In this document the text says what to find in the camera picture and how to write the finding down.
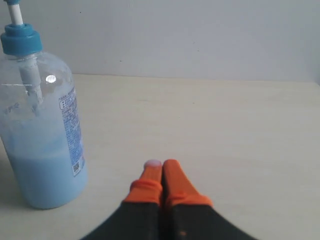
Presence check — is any clear blue pump soap bottle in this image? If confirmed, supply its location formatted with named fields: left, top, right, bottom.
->
left=0, top=0, right=87, bottom=209

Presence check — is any right gripper orange-tipped left finger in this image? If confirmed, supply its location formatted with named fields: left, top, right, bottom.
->
left=83, top=159, right=162, bottom=240

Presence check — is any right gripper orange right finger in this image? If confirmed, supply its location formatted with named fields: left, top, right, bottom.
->
left=162, top=159, right=255, bottom=240

